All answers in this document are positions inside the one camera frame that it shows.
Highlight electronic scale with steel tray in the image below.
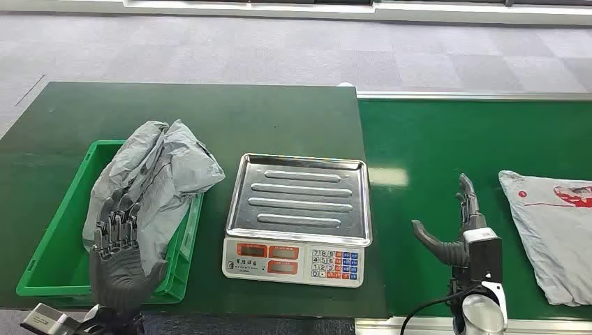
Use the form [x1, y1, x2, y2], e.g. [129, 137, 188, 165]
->
[221, 152, 373, 289]

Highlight grey package with red print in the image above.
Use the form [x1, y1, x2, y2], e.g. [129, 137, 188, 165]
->
[498, 170, 592, 308]

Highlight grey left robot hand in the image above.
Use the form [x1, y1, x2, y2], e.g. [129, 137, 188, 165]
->
[89, 187, 168, 313]

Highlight green conveyor belt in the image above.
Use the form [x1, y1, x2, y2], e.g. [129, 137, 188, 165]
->
[358, 99, 592, 321]

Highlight green plastic bin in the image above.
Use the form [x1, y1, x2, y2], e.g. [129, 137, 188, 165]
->
[16, 139, 205, 306]

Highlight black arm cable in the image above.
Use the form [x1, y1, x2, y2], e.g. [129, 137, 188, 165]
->
[399, 284, 482, 335]

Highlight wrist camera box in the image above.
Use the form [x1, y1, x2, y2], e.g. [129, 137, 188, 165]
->
[20, 302, 82, 335]
[462, 227, 503, 284]

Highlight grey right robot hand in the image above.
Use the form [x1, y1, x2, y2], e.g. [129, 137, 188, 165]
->
[410, 173, 489, 268]

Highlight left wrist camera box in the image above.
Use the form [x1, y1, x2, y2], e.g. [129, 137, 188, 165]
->
[20, 302, 82, 335]

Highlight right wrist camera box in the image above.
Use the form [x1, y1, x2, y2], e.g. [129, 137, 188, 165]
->
[462, 227, 503, 284]

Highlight plain grey crumpled package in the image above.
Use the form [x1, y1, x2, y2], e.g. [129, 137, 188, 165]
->
[82, 119, 227, 277]

